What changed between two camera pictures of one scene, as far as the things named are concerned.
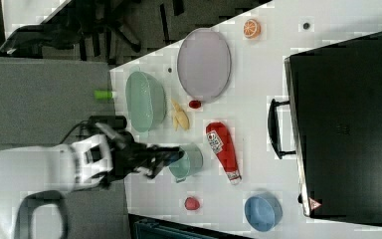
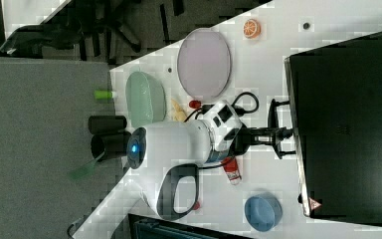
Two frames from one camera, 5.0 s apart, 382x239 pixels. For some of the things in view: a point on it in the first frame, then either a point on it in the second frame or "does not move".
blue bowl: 263,211 does not move
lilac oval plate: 204,64 does not move
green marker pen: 102,95 does not move
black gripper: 128,155 to 243,137
